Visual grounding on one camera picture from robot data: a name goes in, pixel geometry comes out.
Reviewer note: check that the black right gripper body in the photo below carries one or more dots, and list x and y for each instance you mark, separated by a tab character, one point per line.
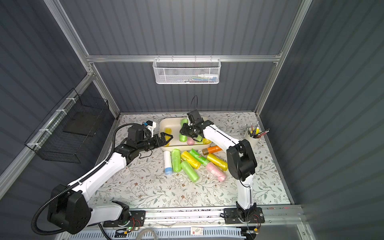
190	130

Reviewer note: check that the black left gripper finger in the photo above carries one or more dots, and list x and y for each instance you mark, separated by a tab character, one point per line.
166	136
164	142

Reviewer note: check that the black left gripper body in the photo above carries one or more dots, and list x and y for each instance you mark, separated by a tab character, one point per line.
158	141

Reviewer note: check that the yellow trash bag roll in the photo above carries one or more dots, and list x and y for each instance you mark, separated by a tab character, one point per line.
218	162
206	142
186	156
168	131

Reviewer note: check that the light green trash bag roll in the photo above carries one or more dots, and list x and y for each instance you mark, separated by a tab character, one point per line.
182	137
176	160
188	169
199	140

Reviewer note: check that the pink trash bag roll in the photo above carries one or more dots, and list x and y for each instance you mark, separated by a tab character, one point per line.
216	172
190	141

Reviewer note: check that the white blue trash bag roll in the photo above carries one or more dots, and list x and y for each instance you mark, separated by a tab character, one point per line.
168	163

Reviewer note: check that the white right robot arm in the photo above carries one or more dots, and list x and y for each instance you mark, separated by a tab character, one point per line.
240	158

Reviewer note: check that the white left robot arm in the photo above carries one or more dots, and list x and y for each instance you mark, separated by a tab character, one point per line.
68	209

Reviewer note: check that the cream storage box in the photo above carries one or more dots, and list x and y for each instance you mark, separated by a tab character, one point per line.
175	125

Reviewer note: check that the orange trash bag roll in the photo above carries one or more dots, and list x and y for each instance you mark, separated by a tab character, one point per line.
211	150

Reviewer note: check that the green labelled trash bag roll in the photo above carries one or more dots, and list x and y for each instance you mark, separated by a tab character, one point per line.
199	157

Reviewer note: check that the white pen cup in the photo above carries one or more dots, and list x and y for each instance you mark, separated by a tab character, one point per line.
254	134

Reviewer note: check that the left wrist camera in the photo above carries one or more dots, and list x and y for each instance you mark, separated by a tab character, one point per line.
151	126

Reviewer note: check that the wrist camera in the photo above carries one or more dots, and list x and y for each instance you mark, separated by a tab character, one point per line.
194	116
151	126

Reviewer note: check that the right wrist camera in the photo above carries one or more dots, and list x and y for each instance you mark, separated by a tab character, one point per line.
194	116

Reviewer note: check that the white wire wall basket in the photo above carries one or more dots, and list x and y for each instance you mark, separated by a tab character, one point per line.
187	72

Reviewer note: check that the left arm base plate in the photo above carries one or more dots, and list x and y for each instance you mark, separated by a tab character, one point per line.
133	219

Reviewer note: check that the black wire side basket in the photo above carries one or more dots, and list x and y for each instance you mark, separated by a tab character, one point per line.
68	134

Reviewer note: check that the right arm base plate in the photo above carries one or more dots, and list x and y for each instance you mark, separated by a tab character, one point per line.
236	216

